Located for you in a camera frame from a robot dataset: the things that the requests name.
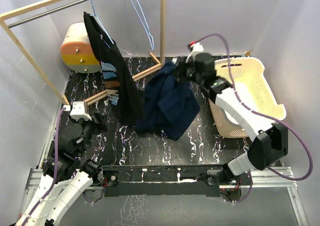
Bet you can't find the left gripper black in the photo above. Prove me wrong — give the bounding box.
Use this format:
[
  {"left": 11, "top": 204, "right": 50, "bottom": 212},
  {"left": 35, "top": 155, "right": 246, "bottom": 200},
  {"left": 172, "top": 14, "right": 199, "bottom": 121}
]
[{"left": 70, "top": 110, "right": 108, "bottom": 156}]

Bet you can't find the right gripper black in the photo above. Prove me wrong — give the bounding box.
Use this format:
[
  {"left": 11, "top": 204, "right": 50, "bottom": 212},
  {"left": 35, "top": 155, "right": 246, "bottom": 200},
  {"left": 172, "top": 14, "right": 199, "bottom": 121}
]
[{"left": 171, "top": 56, "right": 204, "bottom": 85}]

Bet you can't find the black graphic t shirt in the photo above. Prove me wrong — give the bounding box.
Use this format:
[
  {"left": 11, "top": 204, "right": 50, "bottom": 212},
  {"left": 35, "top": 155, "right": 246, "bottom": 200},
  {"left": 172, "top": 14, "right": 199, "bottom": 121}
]
[{"left": 83, "top": 12, "right": 144, "bottom": 125}]

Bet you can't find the navy blue t shirt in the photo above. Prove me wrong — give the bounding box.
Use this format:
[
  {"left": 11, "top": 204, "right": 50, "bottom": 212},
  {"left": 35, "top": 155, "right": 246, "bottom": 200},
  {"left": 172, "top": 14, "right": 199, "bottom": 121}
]
[{"left": 135, "top": 62, "right": 200, "bottom": 140}]

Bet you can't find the light blue hanger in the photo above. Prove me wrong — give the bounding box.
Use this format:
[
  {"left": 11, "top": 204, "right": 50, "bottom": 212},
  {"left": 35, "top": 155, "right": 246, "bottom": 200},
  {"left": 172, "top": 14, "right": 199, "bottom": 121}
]
[
  {"left": 90, "top": 0, "right": 114, "bottom": 45},
  {"left": 130, "top": 0, "right": 155, "bottom": 52}
]

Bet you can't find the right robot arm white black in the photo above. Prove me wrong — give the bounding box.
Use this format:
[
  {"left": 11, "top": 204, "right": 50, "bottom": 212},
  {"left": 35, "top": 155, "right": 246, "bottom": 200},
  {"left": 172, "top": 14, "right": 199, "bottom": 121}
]
[{"left": 173, "top": 52, "right": 288, "bottom": 184}]

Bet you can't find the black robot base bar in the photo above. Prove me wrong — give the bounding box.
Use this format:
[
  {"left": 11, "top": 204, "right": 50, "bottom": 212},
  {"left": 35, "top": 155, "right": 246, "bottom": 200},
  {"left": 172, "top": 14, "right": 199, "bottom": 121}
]
[{"left": 94, "top": 163, "right": 253, "bottom": 198}]

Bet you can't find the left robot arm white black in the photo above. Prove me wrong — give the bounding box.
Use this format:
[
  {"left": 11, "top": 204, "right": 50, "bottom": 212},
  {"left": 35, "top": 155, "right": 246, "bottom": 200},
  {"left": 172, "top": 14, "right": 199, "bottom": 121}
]
[{"left": 15, "top": 112, "right": 108, "bottom": 225}]

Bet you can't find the cream laundry basket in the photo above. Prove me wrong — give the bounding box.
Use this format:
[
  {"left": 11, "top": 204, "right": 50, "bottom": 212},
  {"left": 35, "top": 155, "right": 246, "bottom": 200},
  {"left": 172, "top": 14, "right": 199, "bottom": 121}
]
[{"left": 209, "top": 57, "right": 287, "bottom": 138}]

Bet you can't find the wooden clothes rack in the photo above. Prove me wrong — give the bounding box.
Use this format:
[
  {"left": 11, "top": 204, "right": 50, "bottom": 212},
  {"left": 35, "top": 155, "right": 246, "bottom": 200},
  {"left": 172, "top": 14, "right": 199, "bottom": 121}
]
[{"left": 0, "top": 0, "right": 251, "bottom": 106}]

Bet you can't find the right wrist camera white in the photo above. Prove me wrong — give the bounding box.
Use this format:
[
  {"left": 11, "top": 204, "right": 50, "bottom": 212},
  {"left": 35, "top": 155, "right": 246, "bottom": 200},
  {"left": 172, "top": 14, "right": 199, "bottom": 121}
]
[{"left": 185, "top": 41, "right": 204, "bottom": 63}]

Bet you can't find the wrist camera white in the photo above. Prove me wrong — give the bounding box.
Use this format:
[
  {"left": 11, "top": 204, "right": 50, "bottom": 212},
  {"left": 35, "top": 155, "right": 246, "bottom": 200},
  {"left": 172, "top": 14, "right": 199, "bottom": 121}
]
[
  {"left": 185, "top": 41, "right": 204, "bottom": 63},
  {"left": 69, "top": 101, "right": 92, "bottom": 121}
]

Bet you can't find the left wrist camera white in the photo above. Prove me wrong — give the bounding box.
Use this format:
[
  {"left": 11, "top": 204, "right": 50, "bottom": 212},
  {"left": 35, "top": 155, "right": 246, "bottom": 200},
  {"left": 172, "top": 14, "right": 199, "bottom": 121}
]
[{"left": 69, "top": 101, "right": 92, "bottom": 121}]

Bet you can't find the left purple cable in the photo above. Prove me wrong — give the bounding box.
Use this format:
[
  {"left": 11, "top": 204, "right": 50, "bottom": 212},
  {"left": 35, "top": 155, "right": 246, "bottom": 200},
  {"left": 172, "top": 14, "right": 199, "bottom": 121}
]
[{"left": 14, "top": 107, "right": 71, "bottom": 226}]

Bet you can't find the purple cable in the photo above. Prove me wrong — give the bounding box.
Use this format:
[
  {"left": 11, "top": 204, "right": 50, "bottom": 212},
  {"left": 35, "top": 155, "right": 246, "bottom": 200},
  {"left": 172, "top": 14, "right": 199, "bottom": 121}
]
[
  {"left": 14, "top": 107, "right": 71, "bottom": 226},
  {"left": 192, "top": 34, "right": 314, "bottom": 203}
]

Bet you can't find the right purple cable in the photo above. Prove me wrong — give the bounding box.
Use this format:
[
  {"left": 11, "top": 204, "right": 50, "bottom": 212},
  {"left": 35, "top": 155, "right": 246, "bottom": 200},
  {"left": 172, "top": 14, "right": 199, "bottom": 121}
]
[{"left": 192, "top": 34, "right": 314, "bottom": 203}]

